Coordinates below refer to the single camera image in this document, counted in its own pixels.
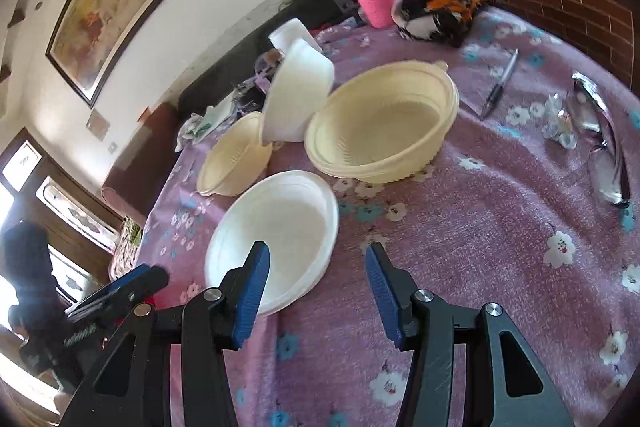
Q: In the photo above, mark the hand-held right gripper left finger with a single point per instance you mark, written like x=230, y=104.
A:
x=252, y=292

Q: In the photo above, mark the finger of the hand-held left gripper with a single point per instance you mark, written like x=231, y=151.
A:
x=125, y=284

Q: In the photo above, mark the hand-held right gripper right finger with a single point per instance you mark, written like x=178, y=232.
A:
x=385, y=297

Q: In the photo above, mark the white foam plate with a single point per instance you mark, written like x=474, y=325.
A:
x=280, y=227

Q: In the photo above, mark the small cream plastic bowl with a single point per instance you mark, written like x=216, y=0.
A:
x=235, y=162

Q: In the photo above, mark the large cream plastic bowl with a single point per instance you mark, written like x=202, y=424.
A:
x=380, y=127

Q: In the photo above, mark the white foam bowl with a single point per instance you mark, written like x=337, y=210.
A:
x=297, y=92

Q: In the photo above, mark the woven basket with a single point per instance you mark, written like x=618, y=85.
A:
x=127, y=247

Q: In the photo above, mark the wooden glazed door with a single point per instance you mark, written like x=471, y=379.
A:
x=60, y=207

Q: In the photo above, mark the floral purple tablecloth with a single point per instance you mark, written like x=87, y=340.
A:
x=475, y=232

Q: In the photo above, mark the brown sofa armrest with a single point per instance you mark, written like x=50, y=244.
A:
x=145, y=152

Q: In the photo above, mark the white cloth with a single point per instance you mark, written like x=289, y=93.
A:
x=189, y=132

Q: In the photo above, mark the short black jar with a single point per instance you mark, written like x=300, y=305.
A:
x=250, y=99

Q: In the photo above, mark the dark sofa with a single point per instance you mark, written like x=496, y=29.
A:
x=235, y=57

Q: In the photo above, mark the silver black pen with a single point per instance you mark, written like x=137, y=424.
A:
x=500, y=82

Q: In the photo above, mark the crumpled clear wrapper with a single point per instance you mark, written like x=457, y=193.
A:
x=560, y=122

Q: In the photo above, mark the folded eyeglasses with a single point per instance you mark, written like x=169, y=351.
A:
x=605, y=162

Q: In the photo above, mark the white cup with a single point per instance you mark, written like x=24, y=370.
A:
x=290, y=32

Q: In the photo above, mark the orange black white plush toy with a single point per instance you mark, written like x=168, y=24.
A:
x=435, y=9

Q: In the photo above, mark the wall switch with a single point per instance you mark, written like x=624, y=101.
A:
x=114, y=147

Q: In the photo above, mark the small framed wall plaque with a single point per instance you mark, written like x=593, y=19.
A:
x=97, y=126

